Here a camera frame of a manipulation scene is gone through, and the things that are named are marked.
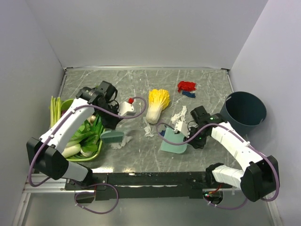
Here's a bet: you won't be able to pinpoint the blue crumpled paper scrap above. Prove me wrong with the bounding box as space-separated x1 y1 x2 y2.
160 129 166 137

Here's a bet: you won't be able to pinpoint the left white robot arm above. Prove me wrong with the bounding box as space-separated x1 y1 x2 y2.
26 81 121 189

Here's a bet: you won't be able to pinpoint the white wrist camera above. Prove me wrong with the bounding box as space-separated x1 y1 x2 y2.
118 101 136 117
174 121 190 137

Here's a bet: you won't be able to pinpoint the bok choy greens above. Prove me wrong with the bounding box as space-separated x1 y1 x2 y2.
68 114 105 156

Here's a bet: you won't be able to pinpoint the green vegetable tray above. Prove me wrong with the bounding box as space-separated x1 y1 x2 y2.
60 98 105 162

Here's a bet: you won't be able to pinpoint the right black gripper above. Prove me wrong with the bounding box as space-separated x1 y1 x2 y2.
183 126 208 149

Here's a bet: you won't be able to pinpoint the red paper scrap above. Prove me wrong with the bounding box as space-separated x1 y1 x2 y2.
177 81 196 92

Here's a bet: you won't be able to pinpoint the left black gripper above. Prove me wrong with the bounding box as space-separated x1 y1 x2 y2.
96 103 125 130

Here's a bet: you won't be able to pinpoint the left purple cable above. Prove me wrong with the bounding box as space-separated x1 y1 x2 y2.
27 96 147 187

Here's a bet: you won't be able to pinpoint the teal dustpan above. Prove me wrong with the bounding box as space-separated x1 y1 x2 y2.
159 126 189 155

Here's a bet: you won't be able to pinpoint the white paper scrap top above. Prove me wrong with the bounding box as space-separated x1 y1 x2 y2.
143 117 154 137

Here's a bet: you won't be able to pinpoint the dark blue bin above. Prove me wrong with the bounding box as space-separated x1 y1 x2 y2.
220 91 267 137

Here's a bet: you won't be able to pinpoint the teal hand brush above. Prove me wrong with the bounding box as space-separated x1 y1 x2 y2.
100 130 124 144

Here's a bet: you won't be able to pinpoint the green onion stalks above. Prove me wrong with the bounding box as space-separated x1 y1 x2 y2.
50 97 61 127

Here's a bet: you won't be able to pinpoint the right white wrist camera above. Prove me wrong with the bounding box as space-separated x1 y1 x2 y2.
174 121 190 137

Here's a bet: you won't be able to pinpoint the yellow napa cabbage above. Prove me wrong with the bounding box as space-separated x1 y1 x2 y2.
146 89 170 124

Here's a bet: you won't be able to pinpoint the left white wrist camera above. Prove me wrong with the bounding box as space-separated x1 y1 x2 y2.
118 101 136 117

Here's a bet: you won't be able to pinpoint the dark blue paper scrap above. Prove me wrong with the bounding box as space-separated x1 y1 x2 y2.
182 90 196 98

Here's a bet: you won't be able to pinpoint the white paper scrap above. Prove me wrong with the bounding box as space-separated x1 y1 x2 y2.
143 117 154 137
111 142 125 150
120 136 133 147
171 105 187 125

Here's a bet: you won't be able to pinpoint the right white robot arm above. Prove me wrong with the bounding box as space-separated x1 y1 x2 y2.
176 106 280 202

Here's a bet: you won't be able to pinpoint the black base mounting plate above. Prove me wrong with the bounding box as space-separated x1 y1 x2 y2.
65 171 232 201

